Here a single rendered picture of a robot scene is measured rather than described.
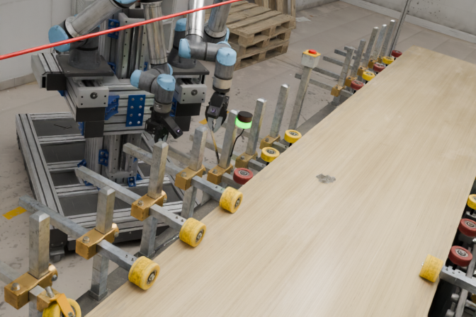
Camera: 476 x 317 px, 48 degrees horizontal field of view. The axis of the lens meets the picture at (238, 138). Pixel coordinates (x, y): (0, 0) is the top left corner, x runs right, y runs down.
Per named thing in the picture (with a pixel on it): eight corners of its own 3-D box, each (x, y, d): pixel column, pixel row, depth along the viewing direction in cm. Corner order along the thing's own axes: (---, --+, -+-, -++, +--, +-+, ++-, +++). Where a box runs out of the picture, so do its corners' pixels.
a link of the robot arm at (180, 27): (172, 39, 277) (176, 13, 271) (198, 43, 280) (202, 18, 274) (172, 47, 267) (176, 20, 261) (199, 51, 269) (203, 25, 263)
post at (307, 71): (283, 141, 297) (303, 64, 276) (287, 138, 301) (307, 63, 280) (290, 143, 295) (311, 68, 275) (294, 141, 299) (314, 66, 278)
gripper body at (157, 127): (154, 127, 241) (158, 102, 235) (169, 134, 238) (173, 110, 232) (143, 132, 235) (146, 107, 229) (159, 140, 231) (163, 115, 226)
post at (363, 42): (341, 103, 381) (360, 38, 358) (343, 102, 383) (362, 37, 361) (346, 105, 379) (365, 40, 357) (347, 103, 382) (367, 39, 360)
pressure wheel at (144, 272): (148, 262, 161) (132, 284, 157) (142, 251, 154) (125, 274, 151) (163, 272, 159) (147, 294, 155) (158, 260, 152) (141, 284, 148)
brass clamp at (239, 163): (232, 166, 247) (234, 157, 245) (246, 156, 258) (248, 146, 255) (244, 171, 245) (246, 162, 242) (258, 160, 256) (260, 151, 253)
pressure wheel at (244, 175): (225, 194, 223) (230, 171, 218) (235, 187, 230) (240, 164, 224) (242, 202, 220) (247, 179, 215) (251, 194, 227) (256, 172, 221)
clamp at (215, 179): (205, 181, 225) (207, 171, 222) (222, 169, 236) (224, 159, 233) (217, 187, 223) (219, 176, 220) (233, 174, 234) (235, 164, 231)
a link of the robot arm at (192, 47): (189, -50, 230) (179, 48, 211) (214, -45, 231) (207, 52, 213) (185, -32, 240) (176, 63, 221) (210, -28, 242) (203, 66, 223)
